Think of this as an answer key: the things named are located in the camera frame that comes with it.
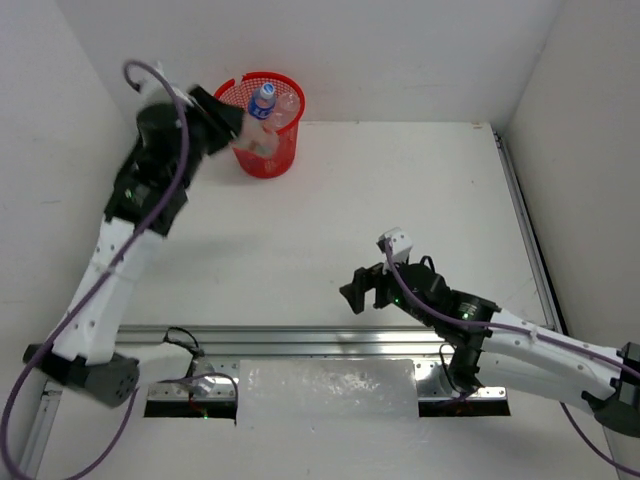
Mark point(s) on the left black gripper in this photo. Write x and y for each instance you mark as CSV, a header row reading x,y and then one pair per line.
x,y
216,120

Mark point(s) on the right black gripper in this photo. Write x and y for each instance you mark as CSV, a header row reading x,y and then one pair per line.
x,y
364,279

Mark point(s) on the red-capped labelled plastic bottle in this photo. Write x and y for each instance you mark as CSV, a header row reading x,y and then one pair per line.
x,y
256,139

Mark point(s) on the clear crushed bottle blue cap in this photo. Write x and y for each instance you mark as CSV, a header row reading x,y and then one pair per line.
x,y
276,121

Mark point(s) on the clear bottle blue-white cap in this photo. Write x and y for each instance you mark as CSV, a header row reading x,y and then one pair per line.
x,y
289,103

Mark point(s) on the blue-label bottle white cap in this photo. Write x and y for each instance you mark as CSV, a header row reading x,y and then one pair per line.
x,y
262,101

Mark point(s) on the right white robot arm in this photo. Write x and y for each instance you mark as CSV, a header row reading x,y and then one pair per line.
x,y
494,347

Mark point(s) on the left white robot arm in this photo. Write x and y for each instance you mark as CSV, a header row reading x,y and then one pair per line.
x,y
149,191

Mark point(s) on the red mesh plastic bin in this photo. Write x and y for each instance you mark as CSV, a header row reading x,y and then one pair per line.
x,y
238,92

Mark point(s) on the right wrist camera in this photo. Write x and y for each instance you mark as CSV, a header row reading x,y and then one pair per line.
x,y
396,245

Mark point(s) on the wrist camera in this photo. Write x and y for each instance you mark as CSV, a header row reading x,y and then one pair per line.
x,y
396,245
152,90

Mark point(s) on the aluminium frame rail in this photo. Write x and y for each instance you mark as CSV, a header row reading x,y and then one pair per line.
x,y
316,341

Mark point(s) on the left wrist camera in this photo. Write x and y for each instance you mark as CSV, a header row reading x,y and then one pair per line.
x,y
152,90

